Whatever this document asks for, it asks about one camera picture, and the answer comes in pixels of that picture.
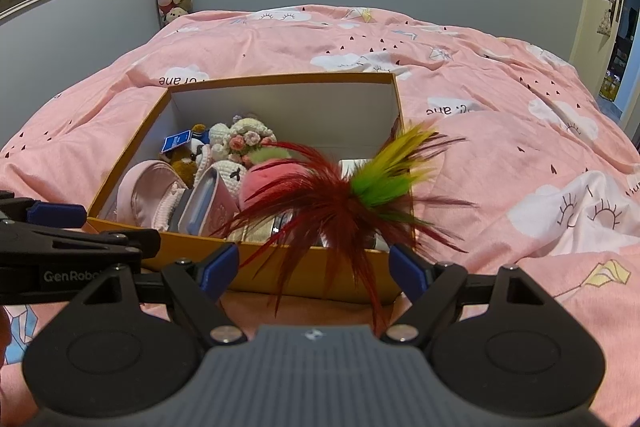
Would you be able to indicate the orange cardboard box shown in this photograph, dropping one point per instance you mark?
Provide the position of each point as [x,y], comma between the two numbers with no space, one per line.
[300,107]

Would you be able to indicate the white rectangular item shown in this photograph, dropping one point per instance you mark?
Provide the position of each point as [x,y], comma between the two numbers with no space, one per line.
[352,164]

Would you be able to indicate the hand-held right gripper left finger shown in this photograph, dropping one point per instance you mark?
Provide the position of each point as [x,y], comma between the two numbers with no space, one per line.
[222,269]

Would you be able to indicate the pink printed blanket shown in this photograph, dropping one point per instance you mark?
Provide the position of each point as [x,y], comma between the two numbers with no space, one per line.
[500,207]

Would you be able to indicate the brown bear plush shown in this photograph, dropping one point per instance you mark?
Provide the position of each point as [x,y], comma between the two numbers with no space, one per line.
[185,167]

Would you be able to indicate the small gold box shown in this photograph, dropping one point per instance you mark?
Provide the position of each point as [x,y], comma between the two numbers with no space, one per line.
[257,234]

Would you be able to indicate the red green feather teaser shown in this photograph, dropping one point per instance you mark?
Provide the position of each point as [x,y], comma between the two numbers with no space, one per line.
[320,202]

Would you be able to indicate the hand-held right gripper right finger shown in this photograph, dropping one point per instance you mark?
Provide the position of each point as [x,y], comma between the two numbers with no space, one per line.
[407,272]

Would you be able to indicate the pink peach plush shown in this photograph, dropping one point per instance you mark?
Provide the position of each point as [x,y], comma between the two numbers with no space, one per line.
[265,182]

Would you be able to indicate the pink zip pouch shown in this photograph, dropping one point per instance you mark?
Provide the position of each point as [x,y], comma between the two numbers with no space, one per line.
[150,192]

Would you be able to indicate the pink embossed case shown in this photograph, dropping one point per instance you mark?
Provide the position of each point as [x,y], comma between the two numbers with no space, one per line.
[220,212]

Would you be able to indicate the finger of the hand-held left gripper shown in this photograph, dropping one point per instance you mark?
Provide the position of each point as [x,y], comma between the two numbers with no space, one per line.
[60,214]
[75,247]

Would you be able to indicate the white crocheted bunny doll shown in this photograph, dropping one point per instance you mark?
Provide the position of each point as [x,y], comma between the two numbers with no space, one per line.
[232,174]

